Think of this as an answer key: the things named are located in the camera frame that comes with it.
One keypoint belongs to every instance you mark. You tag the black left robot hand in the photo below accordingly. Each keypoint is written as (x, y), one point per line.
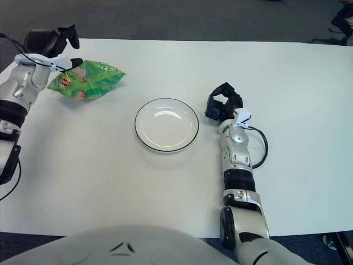
(44, 41)

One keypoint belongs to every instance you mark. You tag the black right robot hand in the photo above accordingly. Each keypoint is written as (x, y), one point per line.
(220, 113)

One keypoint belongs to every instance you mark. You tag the green snack bag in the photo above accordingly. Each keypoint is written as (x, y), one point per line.
(96, 80)

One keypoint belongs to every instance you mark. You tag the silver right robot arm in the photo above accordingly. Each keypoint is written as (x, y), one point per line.
(238, 154)

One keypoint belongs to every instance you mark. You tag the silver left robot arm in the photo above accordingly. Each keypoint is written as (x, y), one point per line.
(19, 85)

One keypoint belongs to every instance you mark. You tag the white plate black rim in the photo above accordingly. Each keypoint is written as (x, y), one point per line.
(166, 127)

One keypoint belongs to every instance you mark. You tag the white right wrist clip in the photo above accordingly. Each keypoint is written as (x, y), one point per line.
(242, 116)

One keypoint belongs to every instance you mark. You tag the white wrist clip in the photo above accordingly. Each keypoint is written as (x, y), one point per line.
(242, 116)
(62, 64)

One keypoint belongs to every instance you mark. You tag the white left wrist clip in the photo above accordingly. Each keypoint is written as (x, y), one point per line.
(62, 64)

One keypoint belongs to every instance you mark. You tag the grey robot torso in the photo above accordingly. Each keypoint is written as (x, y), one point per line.
(154, 248)

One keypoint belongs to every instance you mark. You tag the black office chair base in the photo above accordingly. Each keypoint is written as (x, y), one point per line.
(340, 22)

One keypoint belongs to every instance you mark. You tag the metal table foot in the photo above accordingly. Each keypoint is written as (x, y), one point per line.
(337, 243)

